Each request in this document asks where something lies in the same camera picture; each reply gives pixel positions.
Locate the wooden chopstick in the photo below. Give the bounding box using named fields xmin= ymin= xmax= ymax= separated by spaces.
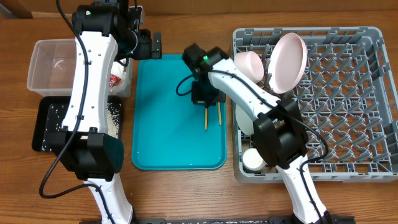
xmin=205 ymin=107 xmax=208 ymax=130
xmin=217 ymin=102 xmax=222 ymax=125

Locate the white napkin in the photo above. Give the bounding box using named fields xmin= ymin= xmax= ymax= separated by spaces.
xmin=111 ymin=62 xmax=128 ymax=80

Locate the red snack wrapper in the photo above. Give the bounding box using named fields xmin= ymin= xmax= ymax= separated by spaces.
xmin=109 ymin=74 xmax=122 ymax=88

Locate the grey bowl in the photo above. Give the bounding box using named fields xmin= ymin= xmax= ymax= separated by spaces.
xmin=235 ymin=104 xmax=254 ymax=136

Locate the cooked white rice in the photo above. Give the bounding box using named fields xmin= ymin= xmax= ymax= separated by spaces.
xmin=41 ymin=102 xmax=123 ymax=151

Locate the white cup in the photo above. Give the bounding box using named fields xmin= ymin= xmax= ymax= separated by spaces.
xmin=242 ymin=148 xmax=267 ymax=172

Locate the large white plate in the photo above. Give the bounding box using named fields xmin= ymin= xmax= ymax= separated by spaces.
xmin=268 ymin=33 xmax=307 ymax=94

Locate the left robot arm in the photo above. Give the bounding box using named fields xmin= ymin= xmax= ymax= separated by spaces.
xmin=49 ymin=0 xmax=162 ymax=223

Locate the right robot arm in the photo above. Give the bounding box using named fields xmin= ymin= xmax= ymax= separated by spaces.
xmin=182 ymin=44 xmax=333 ymax=223

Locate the clear plastic waste bin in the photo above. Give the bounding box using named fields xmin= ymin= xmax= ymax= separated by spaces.
xmin=27 ymin=39 xmax=133 ymax=97

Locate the black waste tray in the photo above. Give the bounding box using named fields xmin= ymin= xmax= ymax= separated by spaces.
xmin=32 ymin=96 xmax=123 ymax=152

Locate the grey dishwasher rack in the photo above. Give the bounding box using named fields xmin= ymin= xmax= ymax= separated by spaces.
xmin=231 ymin=26 xmax=397 ymax=182

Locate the teal serving tray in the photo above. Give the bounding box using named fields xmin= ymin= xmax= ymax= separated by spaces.
xmin=131 ymin=54 xmax=227 ymax=170

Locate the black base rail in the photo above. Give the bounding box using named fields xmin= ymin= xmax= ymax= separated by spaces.
xmin=80 ymin=215 xmax=356 ymax=224

